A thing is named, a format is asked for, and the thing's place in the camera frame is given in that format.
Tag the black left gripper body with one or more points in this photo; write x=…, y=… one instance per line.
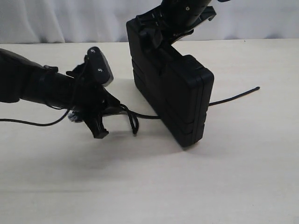
x=92, y=101

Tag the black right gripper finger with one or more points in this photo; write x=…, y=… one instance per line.
x=150, y=38
x=171, y=58

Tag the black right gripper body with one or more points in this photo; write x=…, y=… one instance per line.
x=176, y=18

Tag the black plastic carrying case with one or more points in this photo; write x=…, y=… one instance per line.
x=181, y=101

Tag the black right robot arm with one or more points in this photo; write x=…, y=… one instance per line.
x=144, y=62

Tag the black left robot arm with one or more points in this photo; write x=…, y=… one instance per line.
x=21, y=78

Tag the white backdrop curtain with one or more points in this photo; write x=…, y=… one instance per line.
x=64, y=21

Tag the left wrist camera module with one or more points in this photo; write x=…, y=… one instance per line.
x=99, y=66

